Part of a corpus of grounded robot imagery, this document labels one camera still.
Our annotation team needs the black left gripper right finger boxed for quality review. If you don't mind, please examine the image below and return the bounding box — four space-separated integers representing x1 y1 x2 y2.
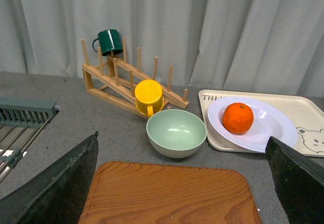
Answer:
265 136 323 223

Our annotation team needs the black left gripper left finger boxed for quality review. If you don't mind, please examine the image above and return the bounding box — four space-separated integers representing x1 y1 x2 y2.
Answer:
1 132 98 223

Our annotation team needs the white round plate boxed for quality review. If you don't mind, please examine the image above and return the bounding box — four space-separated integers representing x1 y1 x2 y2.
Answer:
208 96 298 153

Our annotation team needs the orange fruit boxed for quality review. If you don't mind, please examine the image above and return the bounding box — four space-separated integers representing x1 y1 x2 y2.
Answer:
222 102 254 135

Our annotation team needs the wooden cutting board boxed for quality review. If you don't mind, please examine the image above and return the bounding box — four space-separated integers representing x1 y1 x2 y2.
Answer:
79 161 261 223

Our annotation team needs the beige bear tray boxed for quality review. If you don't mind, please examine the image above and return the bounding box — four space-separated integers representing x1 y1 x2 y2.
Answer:
198 89 323 158

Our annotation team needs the grey-green dish drainer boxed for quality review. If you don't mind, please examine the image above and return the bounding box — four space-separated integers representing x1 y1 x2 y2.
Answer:
1 96 59 181

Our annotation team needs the wooden dish rack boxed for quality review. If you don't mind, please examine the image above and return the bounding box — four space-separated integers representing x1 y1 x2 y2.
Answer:
80 38 189 118

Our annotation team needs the light green bowl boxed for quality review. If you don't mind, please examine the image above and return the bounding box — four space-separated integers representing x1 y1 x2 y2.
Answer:
146 109 207 159

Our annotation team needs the yellow mug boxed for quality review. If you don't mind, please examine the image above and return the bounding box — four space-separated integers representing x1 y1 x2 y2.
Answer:
135 79 164 118

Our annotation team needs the dark green mug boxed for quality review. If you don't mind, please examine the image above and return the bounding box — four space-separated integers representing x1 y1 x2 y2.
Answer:
92 29 123 56

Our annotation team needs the grey curtain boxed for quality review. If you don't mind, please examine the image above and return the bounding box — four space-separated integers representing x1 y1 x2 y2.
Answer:
1 0 323 97

